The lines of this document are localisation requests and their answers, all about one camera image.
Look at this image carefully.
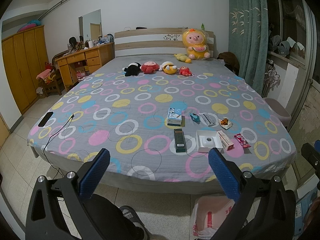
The bed with circle-pattern sheet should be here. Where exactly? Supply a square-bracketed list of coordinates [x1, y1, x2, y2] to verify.
[27, 55, 297, 194]

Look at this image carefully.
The wall mirror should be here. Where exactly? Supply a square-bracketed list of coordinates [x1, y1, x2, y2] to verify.
[78, 9, 102, 41]

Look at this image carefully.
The grey slipper foot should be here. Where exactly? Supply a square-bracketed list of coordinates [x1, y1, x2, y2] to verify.
[119, 205, 150, 240]

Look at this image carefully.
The wooden wardrobe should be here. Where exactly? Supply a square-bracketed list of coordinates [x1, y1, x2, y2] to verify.
[2, 25, 49, 114]

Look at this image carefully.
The red candy wrapper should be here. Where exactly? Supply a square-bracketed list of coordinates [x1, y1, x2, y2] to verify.
[234, 133, 251, 148]

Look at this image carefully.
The teal green curtain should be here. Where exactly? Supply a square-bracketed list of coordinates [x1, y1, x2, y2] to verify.
[228, 0, 268, 94]

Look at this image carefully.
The wooden desk with drawers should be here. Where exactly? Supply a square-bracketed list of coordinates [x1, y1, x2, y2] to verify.
[55, 42, 115, 91]

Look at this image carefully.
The black charging cable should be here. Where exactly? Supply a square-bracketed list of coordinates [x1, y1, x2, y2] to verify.
[43, 113, 75, 179]

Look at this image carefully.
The blue cartoon milk box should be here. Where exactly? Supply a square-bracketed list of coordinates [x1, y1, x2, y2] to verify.
[167, 107, 182, 126]

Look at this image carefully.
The dark green box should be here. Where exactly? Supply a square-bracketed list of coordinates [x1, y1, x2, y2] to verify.
[174, 128, 187, 153]

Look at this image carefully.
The blue snack wrapper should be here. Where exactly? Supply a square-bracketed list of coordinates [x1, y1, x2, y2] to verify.
[189, 113, 201, 124]

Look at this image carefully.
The wooden striped headboard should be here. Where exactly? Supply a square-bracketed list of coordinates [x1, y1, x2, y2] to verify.
[114, 28, 214, 57]

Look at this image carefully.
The silver grey snack packet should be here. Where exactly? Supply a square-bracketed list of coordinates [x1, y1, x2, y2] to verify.
[200, 113, 215, 127]

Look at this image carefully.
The blue cardboard box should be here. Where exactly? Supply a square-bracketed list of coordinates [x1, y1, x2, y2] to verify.
[293, 188, 318, 239]

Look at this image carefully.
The white cardboard box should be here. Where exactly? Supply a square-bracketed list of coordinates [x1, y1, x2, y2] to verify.
[196, 130, 223, 153]

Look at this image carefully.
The red white medicine box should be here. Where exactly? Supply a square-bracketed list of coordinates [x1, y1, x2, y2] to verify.
[217, 130, 234, 151]

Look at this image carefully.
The black smartphone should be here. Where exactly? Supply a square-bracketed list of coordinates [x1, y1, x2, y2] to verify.
[38, 112, 54, 127]

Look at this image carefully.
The wooden chair with clothes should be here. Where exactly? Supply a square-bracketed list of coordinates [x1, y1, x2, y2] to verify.
[36, 54, 65, 97]

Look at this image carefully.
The orange white snack wrapper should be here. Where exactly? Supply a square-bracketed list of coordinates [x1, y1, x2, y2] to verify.
[219, 118, 233, 130]

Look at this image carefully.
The small red plush toy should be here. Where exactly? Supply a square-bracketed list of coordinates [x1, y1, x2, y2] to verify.
[179, 66, 193, 76]

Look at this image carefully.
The large yellow pig plush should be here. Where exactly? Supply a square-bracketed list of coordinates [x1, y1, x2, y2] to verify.
[182, 28, 210, 60]

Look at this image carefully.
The black white plush toy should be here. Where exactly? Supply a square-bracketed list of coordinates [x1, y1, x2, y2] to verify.
[123, 62, 141, 76]

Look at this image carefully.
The red crab plush toy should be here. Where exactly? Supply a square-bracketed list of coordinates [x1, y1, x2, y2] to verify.
[140, 61, 159, 74]

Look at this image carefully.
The small yellow duck plush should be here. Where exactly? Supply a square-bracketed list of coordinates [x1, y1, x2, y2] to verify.
[174, 53, 191, 63]

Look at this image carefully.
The yellow bee plush toy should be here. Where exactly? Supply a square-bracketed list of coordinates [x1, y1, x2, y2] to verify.
[159, 61, 177, 75]

